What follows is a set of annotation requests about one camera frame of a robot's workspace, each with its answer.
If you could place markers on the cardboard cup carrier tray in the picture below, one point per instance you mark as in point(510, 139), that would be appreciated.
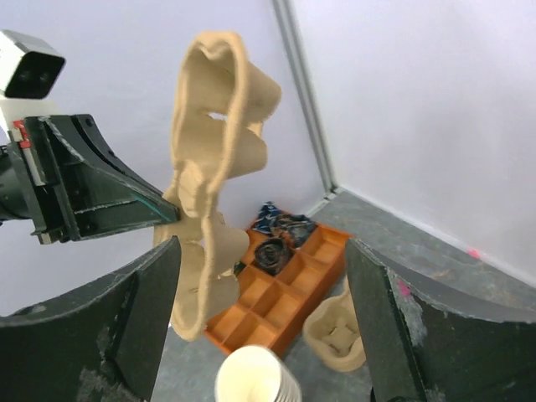
point(331, 331)

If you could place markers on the dark patterned rolled sock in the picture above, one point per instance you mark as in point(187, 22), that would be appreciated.
point(297, 228)

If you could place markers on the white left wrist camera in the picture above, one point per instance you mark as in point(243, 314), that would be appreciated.
point(29, 70)

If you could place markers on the stack of paper cups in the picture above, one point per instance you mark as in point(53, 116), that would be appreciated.
point(255, 374)

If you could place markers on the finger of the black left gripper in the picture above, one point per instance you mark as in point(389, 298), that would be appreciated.
point(98, 194)

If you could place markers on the blue patterned rolled sock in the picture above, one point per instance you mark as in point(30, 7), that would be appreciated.
point(268, 218)

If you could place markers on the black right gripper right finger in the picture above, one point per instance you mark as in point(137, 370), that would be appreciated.
point(427, 341)

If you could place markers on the black brown rolled sock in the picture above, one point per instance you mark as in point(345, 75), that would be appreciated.
point(272, 255)

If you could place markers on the orange compartment organizer tray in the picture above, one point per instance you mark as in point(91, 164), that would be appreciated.
point(271, 310)

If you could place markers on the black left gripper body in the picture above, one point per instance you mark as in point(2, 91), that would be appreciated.
point(52, 177)

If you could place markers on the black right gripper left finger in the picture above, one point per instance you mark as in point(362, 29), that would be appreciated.
point(99, 342)

